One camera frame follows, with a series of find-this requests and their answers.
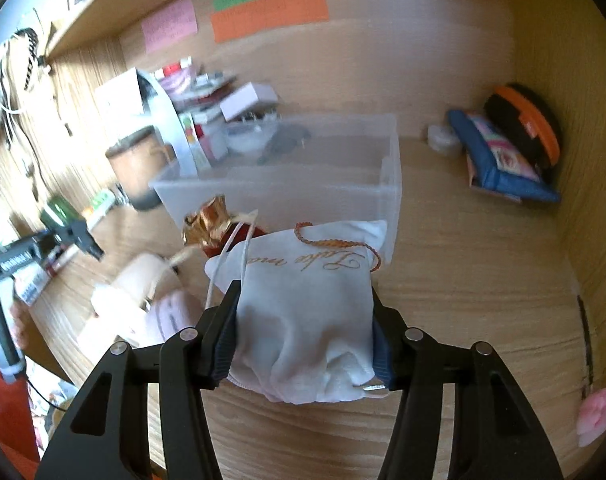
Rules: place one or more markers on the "pink sticky note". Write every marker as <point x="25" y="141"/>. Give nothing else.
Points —
<point x="172" y="23"/>

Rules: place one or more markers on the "white drawstring pouch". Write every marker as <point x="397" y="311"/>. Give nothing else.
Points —
<point x="305" y="312"/>

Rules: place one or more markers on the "cream lotion bottle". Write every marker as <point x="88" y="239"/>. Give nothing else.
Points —
<point x="124" y="306"/>

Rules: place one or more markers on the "red pouch gold ribbon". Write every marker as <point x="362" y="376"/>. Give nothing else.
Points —
<point x="212" y="225"/>

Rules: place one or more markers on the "pink paw toy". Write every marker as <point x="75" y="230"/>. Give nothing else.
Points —
<point x="591" y="419"/>

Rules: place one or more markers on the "person's left hand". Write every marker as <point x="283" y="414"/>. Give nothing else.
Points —
<point x="19" y="313"/>

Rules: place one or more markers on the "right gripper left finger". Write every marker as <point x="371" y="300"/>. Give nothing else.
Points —
<point x="104" y="434"/>

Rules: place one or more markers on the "orange sticky note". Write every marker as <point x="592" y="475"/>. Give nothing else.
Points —
<point x="257" y="15"/>

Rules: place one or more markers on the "blue zip pouch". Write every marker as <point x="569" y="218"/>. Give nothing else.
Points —
<point x="498" y="165"/>

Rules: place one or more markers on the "white small box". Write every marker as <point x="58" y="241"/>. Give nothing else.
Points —
<point x="247" y="98"/>

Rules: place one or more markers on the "orange black round case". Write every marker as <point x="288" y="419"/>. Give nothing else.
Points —
<point x="528" y="122"/>

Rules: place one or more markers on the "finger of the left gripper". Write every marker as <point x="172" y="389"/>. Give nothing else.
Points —
<point x="66" y="231"/>

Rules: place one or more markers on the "clear plastic storage bin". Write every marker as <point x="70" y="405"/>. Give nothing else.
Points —
<point x="316" y="168"/>

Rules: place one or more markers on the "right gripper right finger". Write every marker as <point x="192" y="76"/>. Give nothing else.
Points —
<point x="496" y="434"/>

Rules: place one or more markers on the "brown mug with lid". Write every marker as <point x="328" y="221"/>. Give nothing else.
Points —
<point x="136" y="160"/>

